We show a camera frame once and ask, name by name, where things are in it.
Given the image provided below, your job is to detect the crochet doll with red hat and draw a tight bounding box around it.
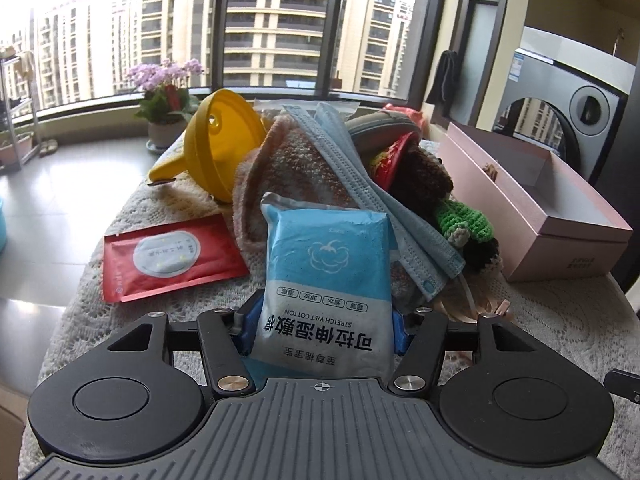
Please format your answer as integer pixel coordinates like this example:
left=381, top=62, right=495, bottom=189
left=368, top=132, right=502, bottom=274

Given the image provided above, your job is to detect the blue wet cotton tissue pack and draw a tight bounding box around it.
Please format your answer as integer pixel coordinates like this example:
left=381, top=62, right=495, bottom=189
left=250, top=193, right=394, bottom=378

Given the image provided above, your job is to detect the pink cardboard box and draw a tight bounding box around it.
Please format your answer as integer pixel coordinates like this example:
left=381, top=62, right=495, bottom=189
left=438, top=122, right=632, bottom=282

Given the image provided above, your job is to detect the blue surgical face mask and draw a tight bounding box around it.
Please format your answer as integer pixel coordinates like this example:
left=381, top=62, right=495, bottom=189
left=283, top=103, right=464, bottom=300

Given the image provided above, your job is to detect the pink striped knit towel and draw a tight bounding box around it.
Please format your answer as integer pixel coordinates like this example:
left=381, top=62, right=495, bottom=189
left=232, top=114, right=357, bottom=292

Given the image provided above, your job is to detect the beige oval zip case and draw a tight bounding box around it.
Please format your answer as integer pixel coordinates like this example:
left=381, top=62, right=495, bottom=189
left=346, top=110, right=422, bottom=150

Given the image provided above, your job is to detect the pink orchid flower pot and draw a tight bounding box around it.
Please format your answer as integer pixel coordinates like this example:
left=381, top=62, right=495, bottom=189
left=128, top=58, right=203, bottom=153

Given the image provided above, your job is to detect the black hanging cloth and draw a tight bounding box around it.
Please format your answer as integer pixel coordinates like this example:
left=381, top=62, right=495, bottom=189
left=425, top=50, right=459, bottom=115

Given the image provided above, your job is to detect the yellow plastic funnel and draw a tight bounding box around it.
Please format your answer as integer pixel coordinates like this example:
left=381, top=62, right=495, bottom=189
left=149, top=89, right=266, bottom=204

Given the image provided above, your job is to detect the metal plant shelf rack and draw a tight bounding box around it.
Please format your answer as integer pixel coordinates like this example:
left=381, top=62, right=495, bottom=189
left=1, top=47, right=42, bottom=176

